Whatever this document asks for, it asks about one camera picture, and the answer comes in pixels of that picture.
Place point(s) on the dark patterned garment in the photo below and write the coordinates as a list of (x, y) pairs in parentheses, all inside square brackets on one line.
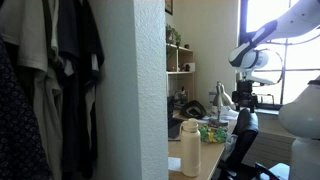
[(16, 133)]

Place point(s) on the black office chair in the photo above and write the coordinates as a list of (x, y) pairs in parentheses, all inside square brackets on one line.
[(245, 133)]

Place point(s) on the black figurine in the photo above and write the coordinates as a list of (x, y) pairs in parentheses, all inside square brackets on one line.
[(186, 67)]

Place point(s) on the dark window frame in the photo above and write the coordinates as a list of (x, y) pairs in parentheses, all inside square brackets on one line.
[(242, 16)]

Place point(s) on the white paper sheet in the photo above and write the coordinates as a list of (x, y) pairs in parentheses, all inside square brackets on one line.
[(174, 164)]

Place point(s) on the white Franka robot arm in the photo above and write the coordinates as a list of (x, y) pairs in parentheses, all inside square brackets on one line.
[(300, 16)]

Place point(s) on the green potted plant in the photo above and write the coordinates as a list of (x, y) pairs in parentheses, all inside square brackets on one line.
[(171, 35)]

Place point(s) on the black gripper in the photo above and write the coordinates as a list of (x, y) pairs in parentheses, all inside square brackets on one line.
[(245, 95)]

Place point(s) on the cream water bottle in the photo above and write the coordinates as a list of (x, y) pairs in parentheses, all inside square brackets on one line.
[(190, 150)]

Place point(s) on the small dark jar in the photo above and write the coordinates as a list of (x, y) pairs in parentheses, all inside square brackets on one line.
[(186, 46)]

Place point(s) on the light wooden shelf unit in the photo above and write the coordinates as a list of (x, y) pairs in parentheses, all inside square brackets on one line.
[(180, 72)]

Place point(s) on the white radiator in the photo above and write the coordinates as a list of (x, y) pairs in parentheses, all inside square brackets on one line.
[(273, 146)]

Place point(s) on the black cap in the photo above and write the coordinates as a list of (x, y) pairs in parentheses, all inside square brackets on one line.
[(193, 109)]

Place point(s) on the white box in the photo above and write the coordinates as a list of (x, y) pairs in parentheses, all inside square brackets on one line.
[(192, 66)]

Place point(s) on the dark hanging shirt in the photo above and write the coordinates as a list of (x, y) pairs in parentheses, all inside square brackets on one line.
[(76, 33)]

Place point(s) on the dark framed poster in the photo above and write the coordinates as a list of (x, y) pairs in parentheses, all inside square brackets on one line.
[(169, 6)]

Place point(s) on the green yellow flower lei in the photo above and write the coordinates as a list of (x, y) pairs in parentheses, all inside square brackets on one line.
[(213, 135)]

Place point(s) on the white hanging shirt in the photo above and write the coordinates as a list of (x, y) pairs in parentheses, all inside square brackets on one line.
[(30, 33)]

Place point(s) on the silver desk lamp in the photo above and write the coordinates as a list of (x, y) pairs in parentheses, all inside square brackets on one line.
[(218, 96)]

